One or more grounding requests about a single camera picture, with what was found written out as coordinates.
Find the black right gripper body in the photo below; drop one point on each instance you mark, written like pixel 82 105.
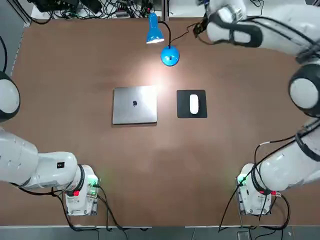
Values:
pixel 201 28

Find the blue desk lamp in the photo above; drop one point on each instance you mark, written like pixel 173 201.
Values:
pixel 153 32

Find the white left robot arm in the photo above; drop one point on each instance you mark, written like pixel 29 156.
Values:
pixel 25 160

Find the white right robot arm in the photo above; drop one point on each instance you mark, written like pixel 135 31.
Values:
pixel 280 30

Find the white computer mouse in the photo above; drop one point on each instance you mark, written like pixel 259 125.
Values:
pixel 194 103

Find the power strip with plugs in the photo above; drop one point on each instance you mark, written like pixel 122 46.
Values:
pixel 122 13

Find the black mouse pad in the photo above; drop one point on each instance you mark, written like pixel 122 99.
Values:
pixel 182 110

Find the black power adapter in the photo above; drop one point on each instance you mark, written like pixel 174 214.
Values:
pixel 93 6

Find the silver closed laptop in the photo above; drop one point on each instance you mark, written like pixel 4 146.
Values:
pixel 125 112

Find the black device box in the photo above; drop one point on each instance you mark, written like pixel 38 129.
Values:
pixel 57 5

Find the grey box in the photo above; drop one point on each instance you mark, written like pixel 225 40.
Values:
pixel 243 236

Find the aluminium post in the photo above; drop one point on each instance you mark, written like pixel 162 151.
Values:
pixel 166 10

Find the aluminium frame beam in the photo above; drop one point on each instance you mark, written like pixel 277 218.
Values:
pixel 24 15

